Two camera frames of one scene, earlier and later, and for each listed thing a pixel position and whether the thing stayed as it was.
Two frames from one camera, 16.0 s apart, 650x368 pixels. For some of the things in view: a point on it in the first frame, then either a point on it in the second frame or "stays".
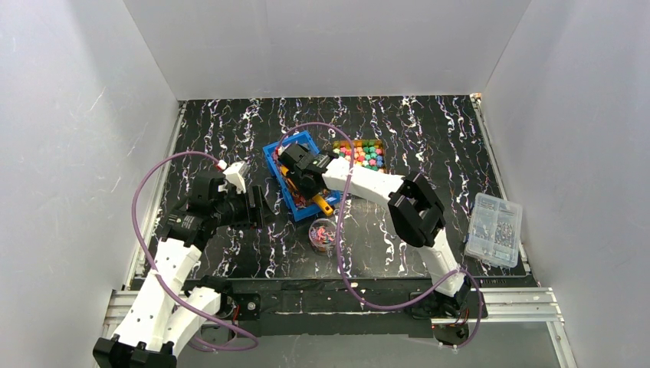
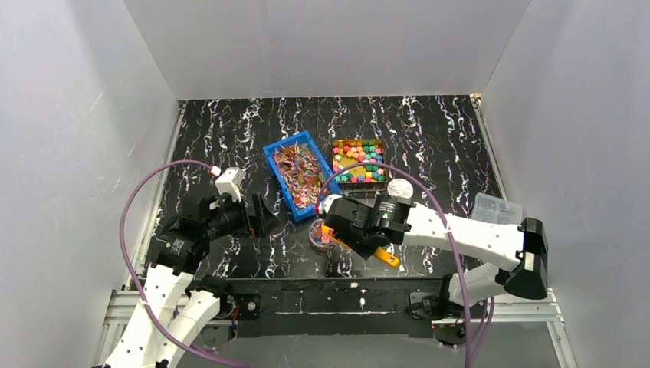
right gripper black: x=309 y=184 to x=350 y=226
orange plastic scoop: x=318 y=199 to x=380 y=254
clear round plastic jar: x=322 y=234 stays
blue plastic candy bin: x=300 y=206 stays
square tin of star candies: x=369 y=152 stays
